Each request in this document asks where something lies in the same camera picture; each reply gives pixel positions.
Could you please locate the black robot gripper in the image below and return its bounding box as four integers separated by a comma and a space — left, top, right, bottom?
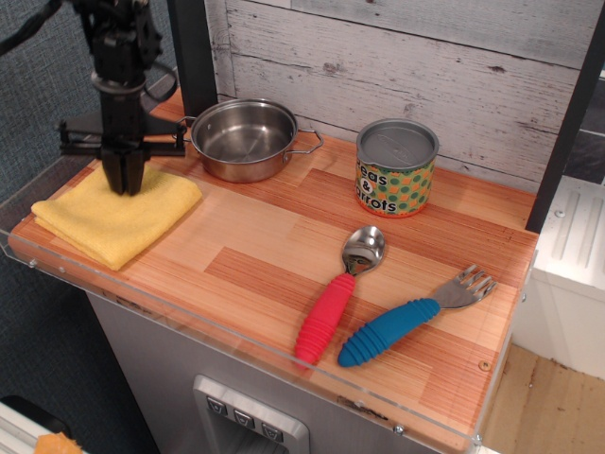
57, 75, 186, 196

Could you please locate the yellow cloth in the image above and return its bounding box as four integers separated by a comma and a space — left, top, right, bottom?
31, 167, 202, 271

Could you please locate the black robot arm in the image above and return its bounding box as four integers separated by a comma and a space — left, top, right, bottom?
58, 1, 186, 196

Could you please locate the stainless steel pot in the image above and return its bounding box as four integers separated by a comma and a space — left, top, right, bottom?
178, 98, 324, 183

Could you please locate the grey toy fridge cabinet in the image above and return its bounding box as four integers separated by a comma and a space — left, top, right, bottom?
87, 290, 455, 454

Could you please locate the peas and carrots can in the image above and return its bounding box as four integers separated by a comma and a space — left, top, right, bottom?
355, 118, 440, 218

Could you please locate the silver dispenser button panel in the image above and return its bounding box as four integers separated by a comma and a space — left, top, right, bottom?
193, 375, 310, 453

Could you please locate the orange object at corner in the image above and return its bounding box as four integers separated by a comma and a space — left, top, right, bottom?
34, 432, 83, 454

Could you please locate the white toy sink unit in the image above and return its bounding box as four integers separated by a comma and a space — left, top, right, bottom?
511, 176, 604, 378

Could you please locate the black vertical post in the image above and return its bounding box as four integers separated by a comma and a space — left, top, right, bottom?
167, 0, 217, 117

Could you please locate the clear acrylic guard rail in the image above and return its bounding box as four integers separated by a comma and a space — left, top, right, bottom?
0, 65, 540, 454

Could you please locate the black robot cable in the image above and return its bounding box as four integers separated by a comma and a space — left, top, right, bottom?
0, 0, 72, 57

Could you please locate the red handled spoon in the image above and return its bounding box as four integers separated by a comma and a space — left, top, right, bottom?
294, 225, 386, 364

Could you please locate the blue handled fork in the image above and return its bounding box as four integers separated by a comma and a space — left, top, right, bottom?
337, 265, 498, 368

